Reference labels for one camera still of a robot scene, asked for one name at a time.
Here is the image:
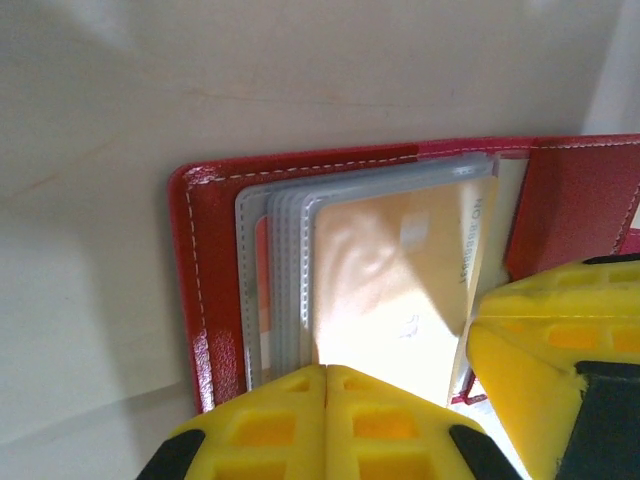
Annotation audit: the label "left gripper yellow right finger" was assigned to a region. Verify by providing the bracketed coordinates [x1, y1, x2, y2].
[325, 363, 524, 480]

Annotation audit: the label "red white card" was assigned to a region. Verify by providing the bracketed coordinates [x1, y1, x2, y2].
[253, 214, 276, 381]

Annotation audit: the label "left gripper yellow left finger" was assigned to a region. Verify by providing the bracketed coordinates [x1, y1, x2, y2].
[134, 364, 329, 480]

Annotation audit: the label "red leather card holder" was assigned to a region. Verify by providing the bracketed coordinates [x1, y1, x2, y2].
[167, 132, 640, 419]

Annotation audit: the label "gold credit card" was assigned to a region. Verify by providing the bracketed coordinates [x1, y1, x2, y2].
[312, 177, 501, 401]

